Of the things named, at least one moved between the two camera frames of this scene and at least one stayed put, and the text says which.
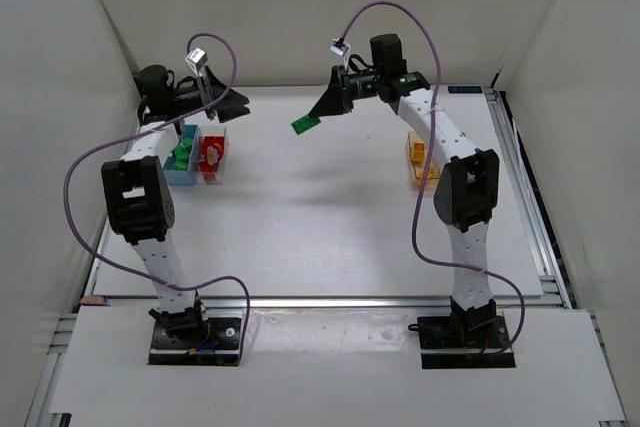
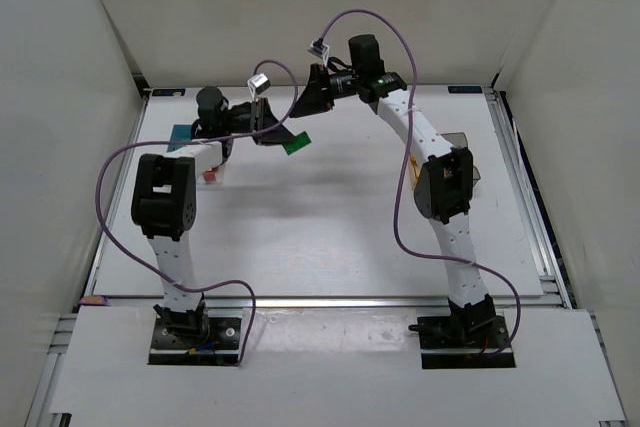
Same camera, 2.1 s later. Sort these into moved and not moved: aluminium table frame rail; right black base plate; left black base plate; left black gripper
Moved: left black gripper
Not moved: right black base plate; left black base plate; aluminium table frame rail
